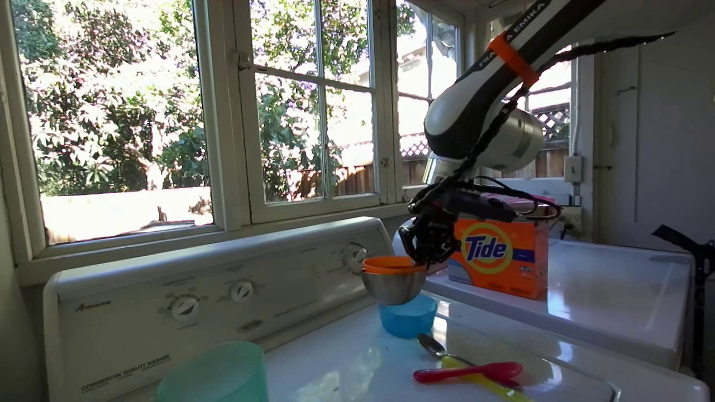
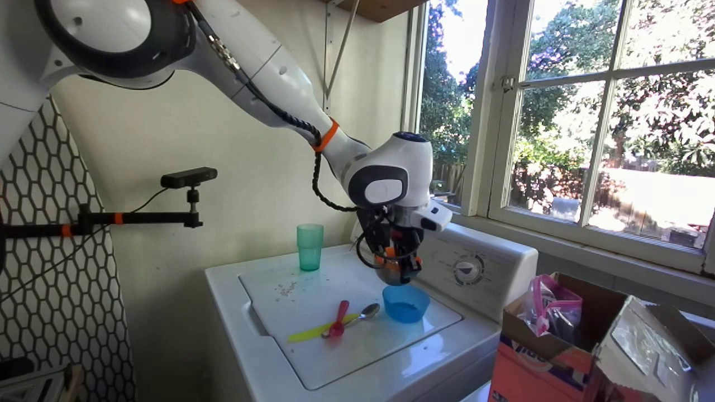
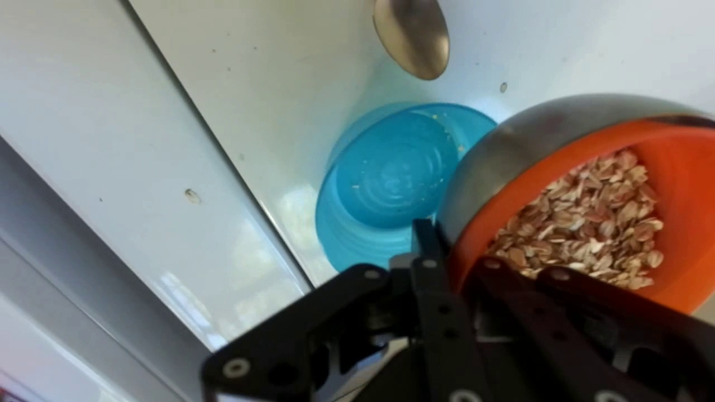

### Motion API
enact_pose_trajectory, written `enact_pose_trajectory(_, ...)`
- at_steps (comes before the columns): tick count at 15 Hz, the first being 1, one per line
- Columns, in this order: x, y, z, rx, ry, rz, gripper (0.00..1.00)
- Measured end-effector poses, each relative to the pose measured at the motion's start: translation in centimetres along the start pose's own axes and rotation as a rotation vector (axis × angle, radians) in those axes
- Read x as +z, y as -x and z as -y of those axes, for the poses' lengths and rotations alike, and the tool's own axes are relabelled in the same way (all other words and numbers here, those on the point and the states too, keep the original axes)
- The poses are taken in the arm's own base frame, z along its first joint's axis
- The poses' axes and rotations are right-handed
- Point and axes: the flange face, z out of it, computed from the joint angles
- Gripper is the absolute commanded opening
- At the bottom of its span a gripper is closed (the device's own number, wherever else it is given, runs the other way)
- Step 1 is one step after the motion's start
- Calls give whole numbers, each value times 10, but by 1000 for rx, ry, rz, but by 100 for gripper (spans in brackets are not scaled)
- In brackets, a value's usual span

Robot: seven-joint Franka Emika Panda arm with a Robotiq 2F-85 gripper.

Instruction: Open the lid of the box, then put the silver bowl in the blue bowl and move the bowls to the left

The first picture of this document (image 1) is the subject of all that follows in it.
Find orange Tide detergent box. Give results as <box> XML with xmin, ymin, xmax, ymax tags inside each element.
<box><xmin>448</xmin><ymin>211</ymin><xmax>554</xmax><ymax>305</ymax></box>

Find metal spoon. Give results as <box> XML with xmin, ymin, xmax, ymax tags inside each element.
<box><xmin>416</xmin><ymin>333</ymin><xmax>479</xmax><ymax>369</ymax></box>

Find large silver washer dial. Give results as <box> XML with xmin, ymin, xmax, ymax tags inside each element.
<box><xmin>341</xmin><ymin>243</ymin><xmax>372</xmax><ymax>273</ymax></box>

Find small white washer knob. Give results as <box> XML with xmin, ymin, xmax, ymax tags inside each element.
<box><xmin>168</xmin><ymin>293</ymin><xmax>201</xmax><ymax>325</ymax></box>
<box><xmin>228</xmin><ymin>280</ymin><xmax>257</xmax><ymax>305</ymax></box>

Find white window frame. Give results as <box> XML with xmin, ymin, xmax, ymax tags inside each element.
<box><xmin>0</xmin><ymin>0</ymin><xmax>479</xmax><ymax>289</ymax></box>

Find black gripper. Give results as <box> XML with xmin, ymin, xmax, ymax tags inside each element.
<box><xmin>405</xmin><ymin>203</ymin><xmax>459</xmax><ymax>270</ymax></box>

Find teal plastic cup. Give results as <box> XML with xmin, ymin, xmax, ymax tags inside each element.
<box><xmin>153</xmin><ymin>339</ymin><xmax>270</xmax><ymax>402</ymax></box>

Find black camera stand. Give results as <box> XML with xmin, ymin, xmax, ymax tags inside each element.
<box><xmin>652</xmin><ymin>221</ymin><xmax>715</xmax><ymax>378</ymax></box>

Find silver bowl orange inside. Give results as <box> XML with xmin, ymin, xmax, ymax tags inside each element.
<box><xmin>360</xmin><ymin>254</ymin><xmax>430</xmax><ymax>309</ymax></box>

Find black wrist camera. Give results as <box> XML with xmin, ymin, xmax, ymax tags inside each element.
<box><xmin>444</xmin><ymin>190</ymin><xmax>520</xmax><ymax>224</ymax></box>

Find white dryer machine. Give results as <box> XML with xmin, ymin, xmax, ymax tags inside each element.
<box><xmin>423</xmin><ymin>234</ymin><xmax>698</xmax><ymax>373</ymax></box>

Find red plastic spoon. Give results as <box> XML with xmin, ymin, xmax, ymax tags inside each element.
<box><xmin>411</xmin><ymin>360</ymin><xmax>527</xmax><ymax>392</ymax></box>

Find beige wall outlet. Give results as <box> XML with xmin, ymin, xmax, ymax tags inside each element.
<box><xmin>563</xmin><ymin>154</ymin><xmax>587</xmax><ymax>186</ymax></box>

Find wooden lattice fence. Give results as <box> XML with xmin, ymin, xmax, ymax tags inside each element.
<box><xmin>518</xmin><ymin>98</ymin><xmax>577</xmax><ymax>182</ymax></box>

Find white cabinet door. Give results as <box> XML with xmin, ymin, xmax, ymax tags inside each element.
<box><xmin>594</xmin><ymin>41</ymin><xmax>715</xmax><ymax>253</ymax></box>

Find orange cable strap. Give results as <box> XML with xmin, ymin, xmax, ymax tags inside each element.
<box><xmin>486</xmin><ymin>32</ymin><xmax>544</xmax><ymax>90</ymax></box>

